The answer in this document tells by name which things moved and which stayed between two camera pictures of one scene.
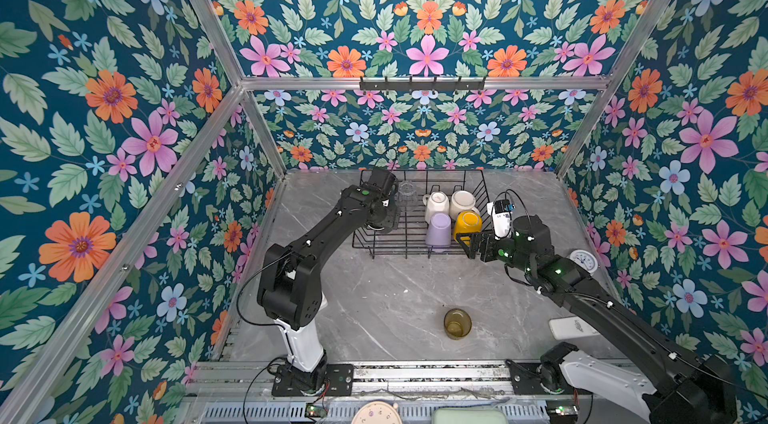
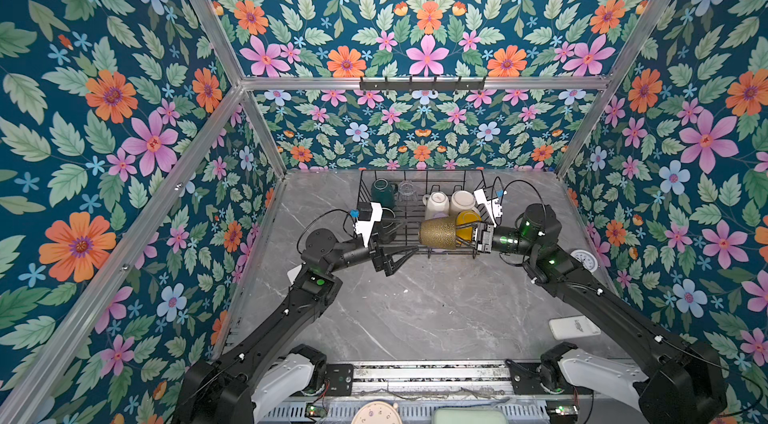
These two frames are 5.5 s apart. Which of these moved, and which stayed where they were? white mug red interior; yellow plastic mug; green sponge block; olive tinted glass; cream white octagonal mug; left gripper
Moved: olive tinted glass; left gripper
Stayed: cream white octagonal mug; white mug red interior; yellow plastic mug; green sponge block
